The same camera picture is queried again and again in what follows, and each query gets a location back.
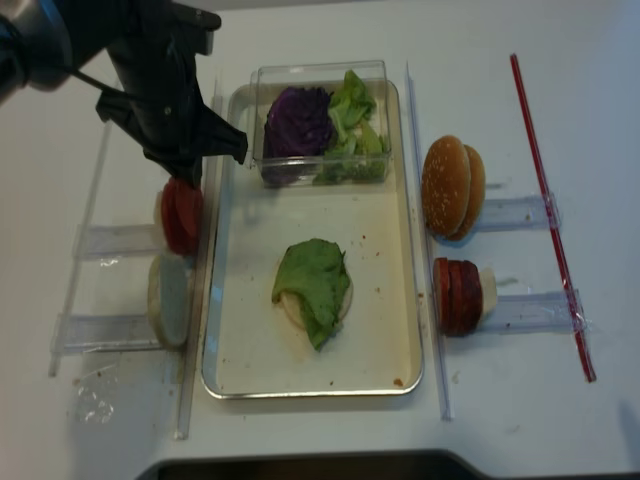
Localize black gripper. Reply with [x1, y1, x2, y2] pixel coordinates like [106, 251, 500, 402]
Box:
[96, 1, 248, 188]

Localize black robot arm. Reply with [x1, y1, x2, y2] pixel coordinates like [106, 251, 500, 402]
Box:
[1, 1, 248, 187]

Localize remaining tomato slices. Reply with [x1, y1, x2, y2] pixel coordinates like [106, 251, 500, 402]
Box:
[160, 177, 193, 256]

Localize green lettuce in container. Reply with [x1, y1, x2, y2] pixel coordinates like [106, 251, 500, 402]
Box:
[313, 70, 386, 185]

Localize lettuce leaf on bun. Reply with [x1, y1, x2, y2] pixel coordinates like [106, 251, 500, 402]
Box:
[271, 238, 352, 351]

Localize front meat patty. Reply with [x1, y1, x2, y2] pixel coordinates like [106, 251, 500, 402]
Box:
[433, 257, 450, 334]

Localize meat patty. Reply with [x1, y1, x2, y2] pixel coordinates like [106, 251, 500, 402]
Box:
[448, 260, 463, 336]
[433, 257, 450, 334]
[460, 260, 483, 335]

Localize rear meat patty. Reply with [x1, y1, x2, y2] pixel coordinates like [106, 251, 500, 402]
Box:
[460, 260, 483, 335]

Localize middle meat patty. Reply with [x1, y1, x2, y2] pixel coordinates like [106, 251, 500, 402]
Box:
[448, 260, 463, 336]

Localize white cheese slice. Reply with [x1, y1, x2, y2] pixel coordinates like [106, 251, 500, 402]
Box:
[479, 267, 497, 320]

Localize purple cabbage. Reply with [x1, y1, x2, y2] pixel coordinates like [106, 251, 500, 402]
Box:
[261, 86, 334, 187]

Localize clear plastic container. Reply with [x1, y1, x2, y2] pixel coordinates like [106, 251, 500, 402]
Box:
[247, 60, 392, 188]

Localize clear holder upper left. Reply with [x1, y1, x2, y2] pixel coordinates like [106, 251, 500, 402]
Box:
[73, 224, 165, 260]

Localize clear holder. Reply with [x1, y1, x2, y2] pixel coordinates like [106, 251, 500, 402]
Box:
[51, 314, 162, 356]
[73, 224, 165, 260]
[475, 290, 589, 335]
[474, 194, 562, 232]

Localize white bun half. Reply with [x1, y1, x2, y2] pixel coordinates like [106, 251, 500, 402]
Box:
[147, 254, 191, 351]

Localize bottom bun on tray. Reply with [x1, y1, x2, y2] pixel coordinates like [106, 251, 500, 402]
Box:
[280, 283, 353, 330]

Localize clear holder lower left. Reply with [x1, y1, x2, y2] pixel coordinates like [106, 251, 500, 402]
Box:
[51, 314, 162, 356]

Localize metal baking tray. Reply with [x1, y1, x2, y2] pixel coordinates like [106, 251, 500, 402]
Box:
[201, 85, 427, 399]

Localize front sesame bun top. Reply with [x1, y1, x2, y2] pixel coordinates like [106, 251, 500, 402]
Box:
[421, 135, 471, 237]

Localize rear bun top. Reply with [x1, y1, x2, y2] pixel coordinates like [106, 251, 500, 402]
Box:
[449, 145, 486, 241]

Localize red plastic strip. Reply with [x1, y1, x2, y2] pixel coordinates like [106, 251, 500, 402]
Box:
[509, 53, 597, 383]

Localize clear holder upper right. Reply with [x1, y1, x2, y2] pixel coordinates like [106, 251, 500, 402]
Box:
[474, 194, 562, 232]

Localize clear holder lower right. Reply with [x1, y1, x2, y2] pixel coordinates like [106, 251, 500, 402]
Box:
[475, 290, 589, 335]

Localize clear rail left of tray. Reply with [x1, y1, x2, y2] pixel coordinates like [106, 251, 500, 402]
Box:
[174, 156, 219, 441]

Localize clear rail of tray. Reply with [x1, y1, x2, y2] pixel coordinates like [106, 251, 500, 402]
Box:
[405, 62, 455, 422]
[174, 156, 219, 441]

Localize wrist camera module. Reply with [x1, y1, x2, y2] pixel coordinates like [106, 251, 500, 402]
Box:
[172, 3, 222, 56]

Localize clear rail far left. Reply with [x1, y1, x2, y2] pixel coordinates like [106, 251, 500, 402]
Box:
[48, 121, 112, 378]

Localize clear rail right of tray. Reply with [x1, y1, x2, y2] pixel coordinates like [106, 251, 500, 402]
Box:
[405, 62, 455, 422]

